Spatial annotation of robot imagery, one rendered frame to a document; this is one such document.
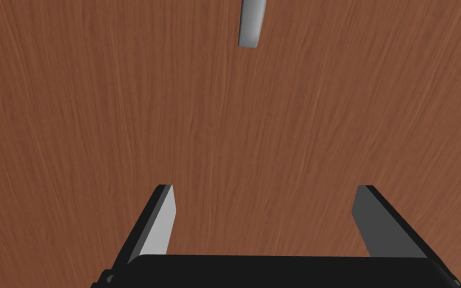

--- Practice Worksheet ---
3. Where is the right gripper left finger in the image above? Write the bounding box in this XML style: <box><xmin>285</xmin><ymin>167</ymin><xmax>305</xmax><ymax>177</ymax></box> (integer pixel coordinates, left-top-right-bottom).
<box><xmin>111</xmin><ymin>183</ymin><xmax>177</xmax><ymax>270</ymax></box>

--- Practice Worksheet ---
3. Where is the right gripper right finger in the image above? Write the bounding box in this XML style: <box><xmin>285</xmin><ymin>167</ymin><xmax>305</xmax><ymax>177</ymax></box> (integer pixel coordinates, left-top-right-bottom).
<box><xmin>351</xmin><ymin>184</ymin><xmax>441</xmax><ymax>263</ymax></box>

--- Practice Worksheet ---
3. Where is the grey metal utensil handle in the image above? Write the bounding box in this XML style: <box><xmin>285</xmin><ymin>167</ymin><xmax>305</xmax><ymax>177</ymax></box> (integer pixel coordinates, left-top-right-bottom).
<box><xmin>238</xmin><ymin>0</ymin><xmax>268</xmax><ymax>49</ymax></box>

